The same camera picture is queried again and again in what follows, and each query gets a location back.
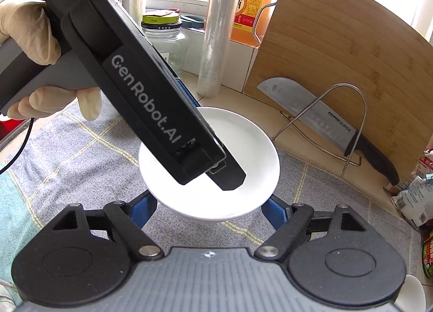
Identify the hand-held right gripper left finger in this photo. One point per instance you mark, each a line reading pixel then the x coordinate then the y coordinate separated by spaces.
pixel 143 209

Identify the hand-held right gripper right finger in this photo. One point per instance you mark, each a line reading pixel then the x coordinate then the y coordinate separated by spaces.
pixel 275 212

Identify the white bowl with pink flowers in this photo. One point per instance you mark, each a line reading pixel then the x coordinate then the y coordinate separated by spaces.
pixel 250 149

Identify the red plastic basin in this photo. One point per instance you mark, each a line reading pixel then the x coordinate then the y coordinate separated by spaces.
pixel 12 128

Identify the red and white bag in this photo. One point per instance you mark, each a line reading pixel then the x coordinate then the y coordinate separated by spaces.
pixel 427 165

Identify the orange cooking oil bottle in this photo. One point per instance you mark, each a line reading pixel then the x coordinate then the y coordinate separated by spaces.
pixel 250 1

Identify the bamboo cutting board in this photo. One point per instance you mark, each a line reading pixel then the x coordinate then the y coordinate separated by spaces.
pixel 338 45

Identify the dark teal container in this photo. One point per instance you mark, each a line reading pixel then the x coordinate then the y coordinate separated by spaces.
pixel 192 21

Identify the tall plastic wrap roll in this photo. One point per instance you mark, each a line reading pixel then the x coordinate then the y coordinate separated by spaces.
pixel 216 45

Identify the green lidded sauce jar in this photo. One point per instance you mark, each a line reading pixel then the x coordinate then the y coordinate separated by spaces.
pixel 428 258

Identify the glass jar with green lid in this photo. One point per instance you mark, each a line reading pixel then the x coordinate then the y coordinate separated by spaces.
pixel 169 48

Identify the grey teal checked dish towel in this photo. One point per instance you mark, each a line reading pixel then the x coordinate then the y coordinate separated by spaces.
pixel 84 163

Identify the white and blue bag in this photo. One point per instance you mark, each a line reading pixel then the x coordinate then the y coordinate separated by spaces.
pixel 416 200

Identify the person's left hand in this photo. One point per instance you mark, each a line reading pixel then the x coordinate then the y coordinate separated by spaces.
pixel 30 28

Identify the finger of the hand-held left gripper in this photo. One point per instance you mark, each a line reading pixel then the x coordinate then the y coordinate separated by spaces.
pixel 231 176
pixel 191 97

